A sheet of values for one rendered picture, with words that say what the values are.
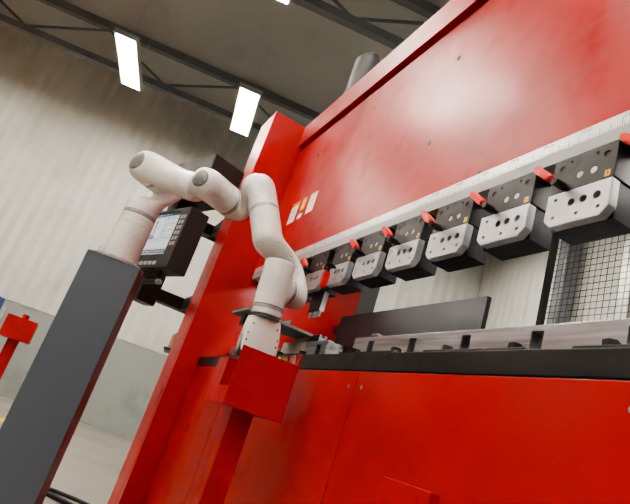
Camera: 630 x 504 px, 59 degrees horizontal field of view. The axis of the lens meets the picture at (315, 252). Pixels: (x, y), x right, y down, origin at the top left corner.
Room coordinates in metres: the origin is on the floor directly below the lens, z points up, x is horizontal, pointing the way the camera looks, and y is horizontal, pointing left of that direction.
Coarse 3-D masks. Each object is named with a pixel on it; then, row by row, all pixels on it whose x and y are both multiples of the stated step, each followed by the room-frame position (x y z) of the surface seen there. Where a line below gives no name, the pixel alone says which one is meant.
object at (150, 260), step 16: (192, 208) 2.79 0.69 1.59; (176, 224) 2.85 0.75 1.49; (192, 224) 2.81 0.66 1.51; (176, 240) 2.80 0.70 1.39; (192, 240) 2.84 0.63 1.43; (144, 256) 3.01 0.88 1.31; (160, 256) 2.87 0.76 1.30; (176, 256) 2.81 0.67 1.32; (192, 256) 2.86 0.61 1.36; (144, 272) 3.09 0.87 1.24; (176, 272) 2.83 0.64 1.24
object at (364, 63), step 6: (366, 54) 2.63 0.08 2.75; (372, 54) 2.61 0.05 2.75; (360, 60) 2.60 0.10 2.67; (366, 60) 2.58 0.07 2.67; (372, 60) 2.58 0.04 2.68; (378, 60) 2.59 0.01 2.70; (354, 66) 2.63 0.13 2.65; (360, 66) 2.59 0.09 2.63; (366, 66) 2.58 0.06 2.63; (372, 66) 2.58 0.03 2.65; (354, 72) 2.61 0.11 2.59; (360, 72) 2.58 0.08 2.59; (366, 72) 2.58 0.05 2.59; (354, 78) 2.60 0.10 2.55; (360, 78) 2.58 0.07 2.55; (348, 84) 2.62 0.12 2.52
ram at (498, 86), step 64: (512, 0) 1.31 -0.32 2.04; (576, 0) 1.06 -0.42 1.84; (448, 64) 1.56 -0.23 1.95; (512, 64) 1.24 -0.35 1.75; (576, 64) 1.02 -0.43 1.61; (384, 128) 1.88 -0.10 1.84; (448, 128) 1.46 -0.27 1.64; (512, 128) 1.18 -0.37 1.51; (576, 128) 0.99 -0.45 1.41; (320, 192) 2.31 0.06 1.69; (384, 192) 1.73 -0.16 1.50
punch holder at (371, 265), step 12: (372, 240) 1.71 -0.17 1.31; (384, 240) 1.63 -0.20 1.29; (372, 252) 1.68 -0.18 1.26; (384, 252) 1.64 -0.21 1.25; (360, 264) 1.73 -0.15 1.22; (372, 264) 1.65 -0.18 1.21; (384, 264) 1.64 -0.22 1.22; (360, 276) 1.71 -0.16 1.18; (372, 276) 1.67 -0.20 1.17; (384, 276) 1.65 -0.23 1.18; (372, 288) 1.79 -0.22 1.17
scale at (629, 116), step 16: (624, 112) 0.88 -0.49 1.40; (592, 128) 0.95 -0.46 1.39; (608, 128) 0.91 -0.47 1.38; (560, 144) 1.02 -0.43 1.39; (512, 160) 1.16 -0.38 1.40; (528, 160) 1.10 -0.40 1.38; (480, 176) 1.26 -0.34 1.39; (448, 192) 1.37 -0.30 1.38; (400, 208) 1.60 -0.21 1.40; (368, 224) 1.77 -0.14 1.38; (336, 240) 1.98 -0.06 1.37; (256, 272) 2.81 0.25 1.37
